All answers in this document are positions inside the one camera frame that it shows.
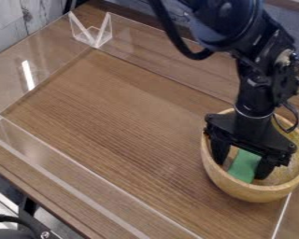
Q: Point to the clear acrylic tray wall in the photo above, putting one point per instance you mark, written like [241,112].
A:
[92,204]

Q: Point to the black metal table frame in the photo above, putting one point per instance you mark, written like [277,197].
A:
[39,229]

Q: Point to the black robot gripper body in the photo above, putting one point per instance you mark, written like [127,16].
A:
[251,132]

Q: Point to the green rectangular block stick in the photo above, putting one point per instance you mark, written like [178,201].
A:
[243,166]

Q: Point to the round wooden bowl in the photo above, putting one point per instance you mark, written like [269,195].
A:
[261,191]

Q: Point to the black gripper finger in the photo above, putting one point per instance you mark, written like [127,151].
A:
[265,167]
[221,147]

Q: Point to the clear acrylic corner bracket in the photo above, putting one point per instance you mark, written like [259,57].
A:
[92,36]

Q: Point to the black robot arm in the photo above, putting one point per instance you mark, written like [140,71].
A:
[239,27]

